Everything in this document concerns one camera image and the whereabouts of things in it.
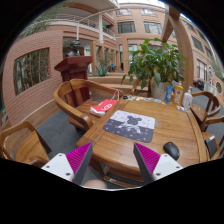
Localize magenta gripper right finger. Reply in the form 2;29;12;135
133;143;182;185

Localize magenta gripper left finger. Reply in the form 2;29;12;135
42;143;93;185

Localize black computer mouse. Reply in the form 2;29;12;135
163;142;180;160

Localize grey patterned mouse pad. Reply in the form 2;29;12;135
103;110;155;143

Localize round wooden table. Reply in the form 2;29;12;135
76;99;207;187

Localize wooden chair right edge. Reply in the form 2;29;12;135
199;115;224;162

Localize wooden chair lower left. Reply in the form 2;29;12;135
0;121;51;168

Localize wooden chair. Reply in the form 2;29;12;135
0;121;51;168
190;91;221;125

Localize red and white bag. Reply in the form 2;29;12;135
90;99;117;117

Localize wooden chair far right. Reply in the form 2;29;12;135
190;91;221;125

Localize wooden armchair behind table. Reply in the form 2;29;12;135
54;79;124;131

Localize white plant pot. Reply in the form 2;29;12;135
150;81;166;100

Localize white pump dispenser bottle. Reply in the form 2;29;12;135
182;87;192;109

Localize orange yellow bottle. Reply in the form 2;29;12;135
173;81;183;105

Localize blue tube bottle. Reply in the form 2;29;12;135
165;85;173;104

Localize spiky agave plant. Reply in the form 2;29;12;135
91;63;110;77

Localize green potted plant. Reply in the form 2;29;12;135
122;38;186;88

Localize dark bust statue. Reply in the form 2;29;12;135
67;40;80;57

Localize wooden pillar beam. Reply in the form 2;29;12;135
161;5;194;91

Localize dark red wooden pedestal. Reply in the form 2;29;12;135
54;56;92;82

